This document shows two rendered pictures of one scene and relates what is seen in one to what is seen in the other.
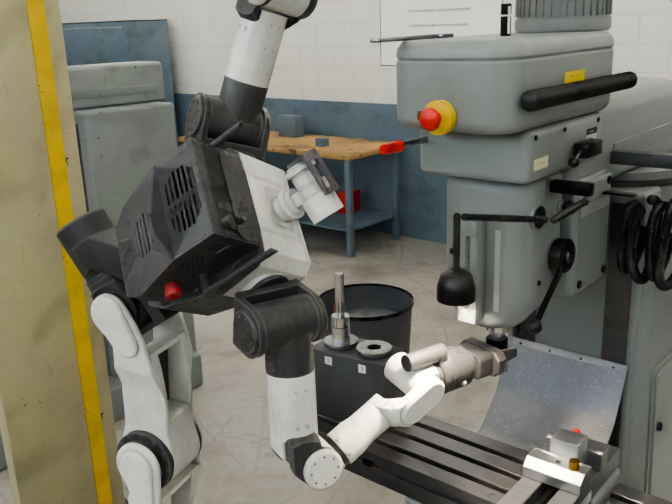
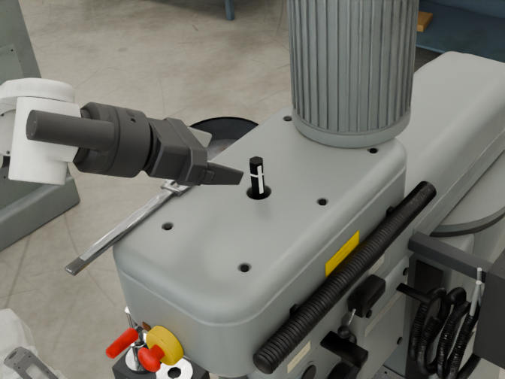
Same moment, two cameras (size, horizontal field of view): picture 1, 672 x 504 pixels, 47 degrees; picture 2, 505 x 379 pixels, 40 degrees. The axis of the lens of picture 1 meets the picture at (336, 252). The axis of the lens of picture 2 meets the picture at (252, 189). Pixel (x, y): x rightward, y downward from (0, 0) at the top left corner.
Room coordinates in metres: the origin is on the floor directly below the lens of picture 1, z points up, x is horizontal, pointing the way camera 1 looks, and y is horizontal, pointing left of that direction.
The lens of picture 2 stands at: (0.71, -0.36, 2.55)
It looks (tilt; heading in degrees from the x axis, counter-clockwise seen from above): 38 degrees down; 2
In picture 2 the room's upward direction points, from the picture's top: 6 degrees counter-clockwise
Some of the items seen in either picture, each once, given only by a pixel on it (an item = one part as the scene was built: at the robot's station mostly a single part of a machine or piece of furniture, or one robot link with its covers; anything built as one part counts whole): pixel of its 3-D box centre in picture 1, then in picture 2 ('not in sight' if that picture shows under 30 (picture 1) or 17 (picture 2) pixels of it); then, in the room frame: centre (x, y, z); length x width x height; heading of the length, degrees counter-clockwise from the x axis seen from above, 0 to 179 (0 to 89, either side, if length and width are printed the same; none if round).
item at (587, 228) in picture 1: (542, 225); (334, 301); (1.68, -0.47, 1.47); 0.24 x 0.19 x 0.26; 49
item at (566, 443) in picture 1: (568, 449); not in sight; (1.42, -0.47, 1.05); 0.06 x 0.05 x 0.06; 50
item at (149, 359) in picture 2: (431, 119); (152, 356); (1.34, -0.17, 1.76); 0.04 x 0.03 x 0.04; 49
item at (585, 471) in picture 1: (556, 470); not in sight; (1.38, -0.44, 1.03); 0.12 x 0.06 x 0.04; 50
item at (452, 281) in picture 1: (456, 283); not in sight; (1.36, -0.22, 1.45); 0.07 x 0.07 x 0.06
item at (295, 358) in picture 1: (281, 335); not in sight; (1.29, 0.10, 1.39); 0.12 x 0.09 x 0.14; 125
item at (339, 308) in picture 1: (339, 294); (134, 324); (1.84, 0.00, 1.26); 0.03 x 0.03 x 0.11
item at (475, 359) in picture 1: (465, 363); not in sight; (1.48, -0.27, 1.23); 0.13 x 0.12 x 0.10; 34
